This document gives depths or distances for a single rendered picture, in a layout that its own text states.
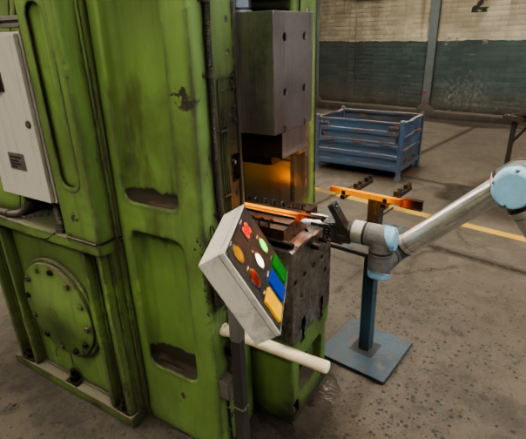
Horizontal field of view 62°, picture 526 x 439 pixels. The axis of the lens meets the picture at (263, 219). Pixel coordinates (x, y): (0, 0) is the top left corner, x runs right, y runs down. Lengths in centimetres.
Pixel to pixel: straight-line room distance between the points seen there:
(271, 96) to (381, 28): 869
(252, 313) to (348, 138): 470
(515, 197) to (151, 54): 121
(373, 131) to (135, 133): 419
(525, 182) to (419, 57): 845
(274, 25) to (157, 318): 128
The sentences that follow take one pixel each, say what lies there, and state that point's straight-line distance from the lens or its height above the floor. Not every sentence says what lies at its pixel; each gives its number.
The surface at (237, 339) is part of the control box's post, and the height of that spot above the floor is 82.
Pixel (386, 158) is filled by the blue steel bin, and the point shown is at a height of 26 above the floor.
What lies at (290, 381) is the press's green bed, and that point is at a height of 26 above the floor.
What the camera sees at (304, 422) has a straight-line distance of 230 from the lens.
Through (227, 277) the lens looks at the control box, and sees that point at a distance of 113.
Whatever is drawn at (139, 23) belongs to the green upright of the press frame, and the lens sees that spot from 162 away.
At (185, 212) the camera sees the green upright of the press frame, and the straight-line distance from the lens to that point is 156.
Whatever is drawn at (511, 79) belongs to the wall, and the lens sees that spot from 927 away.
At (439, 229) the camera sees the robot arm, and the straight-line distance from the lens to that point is 173.
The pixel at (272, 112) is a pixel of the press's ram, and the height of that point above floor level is 144.
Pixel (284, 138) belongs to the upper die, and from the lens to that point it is 164.
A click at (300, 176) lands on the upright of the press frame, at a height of 106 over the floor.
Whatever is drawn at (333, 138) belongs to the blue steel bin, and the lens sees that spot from 584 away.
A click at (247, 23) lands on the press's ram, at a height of 173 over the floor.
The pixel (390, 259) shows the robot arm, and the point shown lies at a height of 90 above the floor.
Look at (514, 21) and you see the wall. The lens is 926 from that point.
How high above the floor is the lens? 170
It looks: 23 degrees down
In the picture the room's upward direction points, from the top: 2 degrees counter-clockwise
